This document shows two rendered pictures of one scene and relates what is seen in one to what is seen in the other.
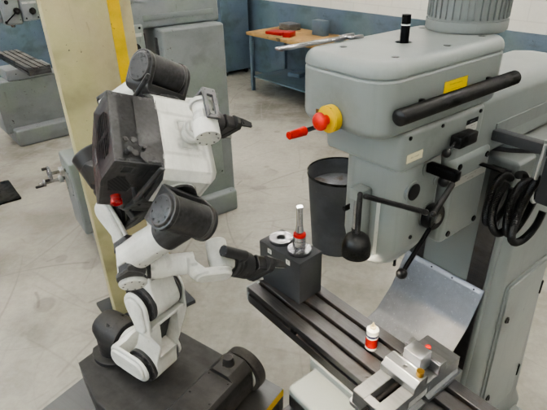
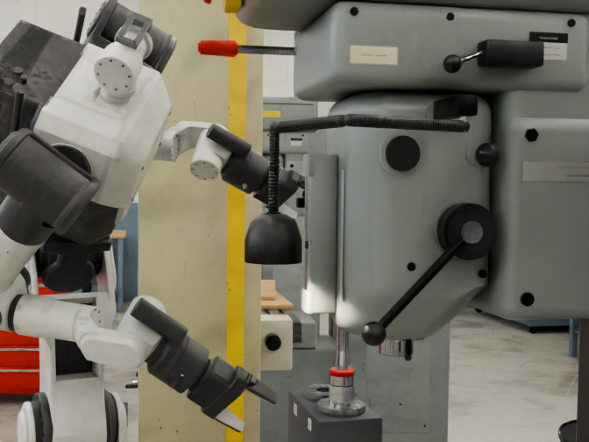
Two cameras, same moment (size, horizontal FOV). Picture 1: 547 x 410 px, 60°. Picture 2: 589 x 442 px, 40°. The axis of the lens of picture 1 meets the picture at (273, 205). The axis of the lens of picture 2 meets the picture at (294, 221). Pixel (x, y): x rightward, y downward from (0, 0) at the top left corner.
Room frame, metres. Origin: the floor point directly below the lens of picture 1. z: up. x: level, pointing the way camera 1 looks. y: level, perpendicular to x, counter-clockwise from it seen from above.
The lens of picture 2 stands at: (0.08, -0.67, 1.52)
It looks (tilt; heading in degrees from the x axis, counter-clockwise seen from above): 3 degrees down; 26
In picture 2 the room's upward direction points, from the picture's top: 1 degrees clockwise
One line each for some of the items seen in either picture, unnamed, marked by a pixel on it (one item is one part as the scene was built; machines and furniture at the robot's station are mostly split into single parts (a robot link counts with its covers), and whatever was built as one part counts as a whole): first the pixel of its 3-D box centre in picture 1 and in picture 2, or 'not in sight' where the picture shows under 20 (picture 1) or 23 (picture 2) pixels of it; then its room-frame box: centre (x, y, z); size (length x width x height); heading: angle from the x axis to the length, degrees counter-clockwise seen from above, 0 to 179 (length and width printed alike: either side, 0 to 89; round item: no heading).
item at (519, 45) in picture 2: (456, 142); (489, 58); (1.07, -0.44, 1.66); 0.12 x 0.04 x 0.04; 128
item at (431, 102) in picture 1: (461, 94); not in sight; (1.04, -0.43, 1.79); 0.45 x 0.04 x 0.04; 128
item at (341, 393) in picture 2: (299, 242); (341, 388); (1.46, -0.09, 1.13); 0.05 x 0.05 x 0.06
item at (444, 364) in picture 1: (408, 375); not in sight; (0.98, -0.39, 0.96); 0.35 x 0.15 x 0.11; 127
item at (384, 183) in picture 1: (387, 201); (401, 215); (1.14, -0.31, 1.47); 0.21 x 0.19 x 0.32; 38
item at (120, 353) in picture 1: (146, 350); not in sight; (1.38, 0.52, 0.68); 0.21 x 0.20 x 0.13; 54
